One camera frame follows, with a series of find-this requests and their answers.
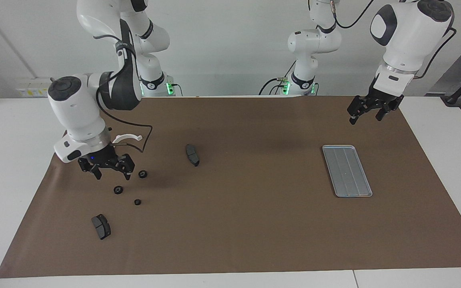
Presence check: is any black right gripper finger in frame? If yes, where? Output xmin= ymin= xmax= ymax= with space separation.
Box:
xmin=78 ymin=161 xmax=103 ymax=181
xmin=113 ymin=153 xmax=136 ymax=180

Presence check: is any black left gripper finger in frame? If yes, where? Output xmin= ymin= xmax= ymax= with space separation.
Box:
xmin=347 ymin=95 xmax=371 ymax=125
xmin=375 ymin=102 xmax=400 ymax=122

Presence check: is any silver metal tray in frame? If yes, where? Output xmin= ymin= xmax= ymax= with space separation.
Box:
xmin=322 ymin=145 xmax=373 ymax=198

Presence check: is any short grey brake pad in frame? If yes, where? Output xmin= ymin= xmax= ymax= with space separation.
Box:
xmin=91 ymin=214 xmax=112 ymax=240

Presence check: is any long grey brake pad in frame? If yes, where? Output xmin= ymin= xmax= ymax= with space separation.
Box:
xmin=185 ymin=144 xmax=200 ymax=167

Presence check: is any brown paper table mat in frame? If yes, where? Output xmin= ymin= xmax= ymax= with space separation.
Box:
xmin=0 ymin=96 xmax=461 ymax=279

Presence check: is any white semicircular plastic bracket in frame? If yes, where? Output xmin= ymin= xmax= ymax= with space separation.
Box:
xmin=112 ymin=134 xmax=143 ymax=147

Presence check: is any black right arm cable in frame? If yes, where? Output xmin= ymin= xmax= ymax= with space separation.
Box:
xmin=92 ymin=34 xmax=154 ymax=154

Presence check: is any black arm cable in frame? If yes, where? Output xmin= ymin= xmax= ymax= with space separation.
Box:
xmin=92 ymin=34 xmax=154 ymax=154
xmin=308 ymin=0 xmax=457 ymax=80

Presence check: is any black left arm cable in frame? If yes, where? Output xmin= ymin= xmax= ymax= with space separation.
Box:
xmin=308 ymin=0 xmax=457 ymax=80

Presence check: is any black left base cable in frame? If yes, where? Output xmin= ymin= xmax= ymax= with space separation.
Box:
xmin=259 ymin=59 xmax=295 ymax=96

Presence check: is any white wall socket box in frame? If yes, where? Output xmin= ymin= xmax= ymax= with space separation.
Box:
xmin=16 ymin=77 xmax=55 ymax=98

